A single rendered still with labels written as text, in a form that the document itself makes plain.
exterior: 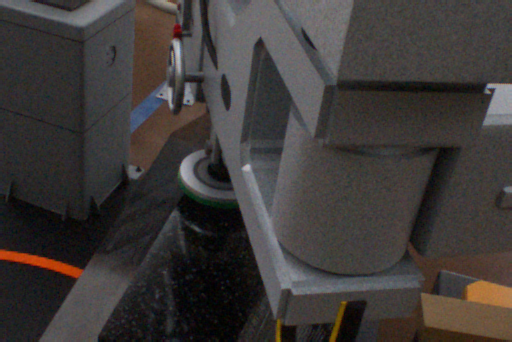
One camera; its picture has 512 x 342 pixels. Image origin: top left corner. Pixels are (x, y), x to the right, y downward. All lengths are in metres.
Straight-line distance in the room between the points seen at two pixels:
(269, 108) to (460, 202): 0.33
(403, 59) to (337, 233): 0.29
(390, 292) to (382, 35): 0.42
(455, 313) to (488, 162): 0.72
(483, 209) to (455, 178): 0.07
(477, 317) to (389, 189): 0.78
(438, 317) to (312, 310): 0.64
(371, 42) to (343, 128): 0.15
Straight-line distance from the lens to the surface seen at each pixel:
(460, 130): 0.82
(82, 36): 2.49
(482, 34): 0.68
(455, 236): 0.95
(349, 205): 0.84
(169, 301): 1.44
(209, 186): 1.65
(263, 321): 1.46
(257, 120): 1.07
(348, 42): 0.63
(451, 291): 1.76
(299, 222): 0.89
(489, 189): 0.92
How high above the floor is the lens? 1.85
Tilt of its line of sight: 34 degrees down
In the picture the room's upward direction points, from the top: 9 degrees clockwise
